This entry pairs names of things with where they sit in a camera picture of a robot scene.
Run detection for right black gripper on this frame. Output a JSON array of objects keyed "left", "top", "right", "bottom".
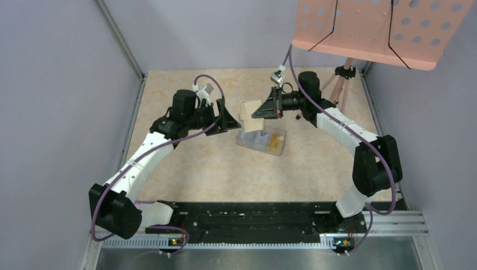
[{"left": 253, "top": 87, "right": 306, "bottom": 120}]

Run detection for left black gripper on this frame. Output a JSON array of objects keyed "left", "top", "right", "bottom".
[{"left": 186, "top": 98, "right": 241, "bottom": 136}]

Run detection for silver vip card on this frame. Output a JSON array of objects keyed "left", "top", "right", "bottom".
[
  {"left": 254, "top": 131, "right": 272, "bottom": 147},
  {"left": 237, "top": 131, "right": 257, "bottom": 144}
]

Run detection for clear plastic card tray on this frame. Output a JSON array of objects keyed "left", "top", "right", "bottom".
[{"left": 236, "top": 126, "right": 287, "bottom": 156}]

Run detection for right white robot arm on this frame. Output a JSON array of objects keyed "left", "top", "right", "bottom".
[{"left": 252, "top": 70, "right": 403, "bottom": 232}]

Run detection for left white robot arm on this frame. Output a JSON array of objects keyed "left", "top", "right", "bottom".
[{"left": 88, "top": 89, "right": 241, "bottom": 239}]

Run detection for pink tripod stand legs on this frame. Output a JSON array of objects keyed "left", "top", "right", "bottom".
[{"left": 295, "top": 58, "right": 356, "bottom": 122}]

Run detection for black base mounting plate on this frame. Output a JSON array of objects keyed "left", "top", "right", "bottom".
[{"left": 145, "top": 201, "right": 407, "bottom": 245}]

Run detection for pink music stand desk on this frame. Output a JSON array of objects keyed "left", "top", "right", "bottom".
[{"left": 292, "top": 0, "right": 474, "bottom": 70}]

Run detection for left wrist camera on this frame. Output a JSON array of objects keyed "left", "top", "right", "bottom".
[{"left": 192, "top": 84, "right": 214, "bottom": 109}]

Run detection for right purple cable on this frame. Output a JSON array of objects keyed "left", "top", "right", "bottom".
[{"left": 281, "top": 44, "right": 398, "bottom": 258}]

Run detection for aluminium frame rail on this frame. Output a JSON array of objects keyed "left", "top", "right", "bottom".
[{"left": 80, "top": 211, "right": 443, "bottom": 269}]

